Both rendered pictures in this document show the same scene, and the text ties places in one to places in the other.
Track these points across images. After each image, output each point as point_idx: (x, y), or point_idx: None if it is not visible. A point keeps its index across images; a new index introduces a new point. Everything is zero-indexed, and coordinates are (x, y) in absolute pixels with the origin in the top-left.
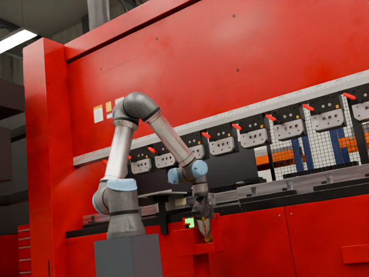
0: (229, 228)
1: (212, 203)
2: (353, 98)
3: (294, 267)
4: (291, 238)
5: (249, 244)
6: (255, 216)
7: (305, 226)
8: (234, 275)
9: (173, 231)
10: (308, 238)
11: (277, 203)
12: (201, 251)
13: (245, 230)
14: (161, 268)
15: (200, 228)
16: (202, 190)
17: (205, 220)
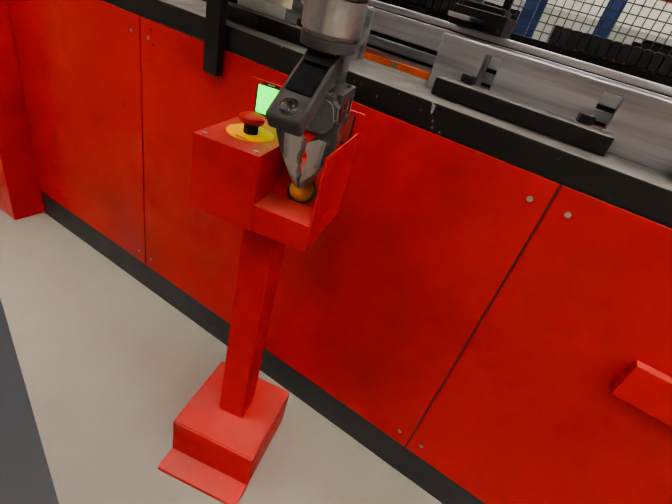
0: (374, 152)
1: (359, 40)
2: None
3: (481, 317)
4: (518, 266)
5: (405, 214)
6: (458, 162)
7: (579, 265)
8: (339, 249)
9: (196, 133)
10: (566, 293)
11: (549, 165)
12: (267, 232)
13: (412, 178)
14: (21, 406)
15: (288, 159)
16: (339, 35)
17: (312, 142)
